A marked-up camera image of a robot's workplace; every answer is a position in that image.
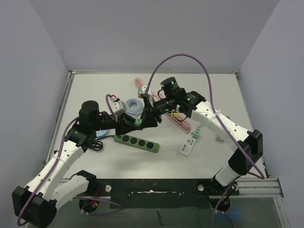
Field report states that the black power cable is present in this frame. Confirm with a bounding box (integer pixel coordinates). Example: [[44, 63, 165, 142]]
[[85, 135, 115, 152]]

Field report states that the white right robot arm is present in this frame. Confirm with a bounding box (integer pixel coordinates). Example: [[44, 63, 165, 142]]
[[138, 77, 265, 194]]

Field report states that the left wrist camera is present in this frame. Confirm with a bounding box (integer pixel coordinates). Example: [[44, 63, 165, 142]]
[[110, 96, 126, 116]]

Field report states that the round blue power socket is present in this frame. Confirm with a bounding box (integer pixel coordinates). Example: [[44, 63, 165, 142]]
[[96, 130, 110, 140]]

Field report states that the white power strip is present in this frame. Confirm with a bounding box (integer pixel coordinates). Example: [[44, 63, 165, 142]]
[[180, 135, 197, 157]]

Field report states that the yellow USB charger plug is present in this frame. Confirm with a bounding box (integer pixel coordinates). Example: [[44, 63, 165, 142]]
[[171, 113, 179, 120]]

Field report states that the mint green charger plug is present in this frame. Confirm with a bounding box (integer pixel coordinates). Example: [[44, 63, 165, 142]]
[[192, 128, 200, 139]]

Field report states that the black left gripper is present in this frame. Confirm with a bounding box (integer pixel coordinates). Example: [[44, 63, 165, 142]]
[[92, 112, 139, 136]]

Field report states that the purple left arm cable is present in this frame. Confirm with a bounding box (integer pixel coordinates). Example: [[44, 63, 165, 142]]
[[16, 94, 124, 226]]

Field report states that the light blue coiled cable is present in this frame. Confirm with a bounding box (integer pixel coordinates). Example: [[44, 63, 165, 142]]
[[125, 98, 144, 118]]

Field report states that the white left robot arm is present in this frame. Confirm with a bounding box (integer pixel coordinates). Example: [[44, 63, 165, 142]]
[[12, 99, 143, 228]]

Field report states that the pink USB charger plug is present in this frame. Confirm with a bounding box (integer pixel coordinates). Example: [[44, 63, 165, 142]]
[[176, 115, 185, 124]]

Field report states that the pink power strip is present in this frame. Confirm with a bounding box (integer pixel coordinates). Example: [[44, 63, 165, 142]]
[[163, 113, 192, 134]]

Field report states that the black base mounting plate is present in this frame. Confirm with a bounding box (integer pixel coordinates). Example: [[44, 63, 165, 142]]
[[78, 179, 239, 209]]

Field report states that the green power strip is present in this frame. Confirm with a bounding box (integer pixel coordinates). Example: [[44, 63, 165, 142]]
[[113, 134, 160, 153]]

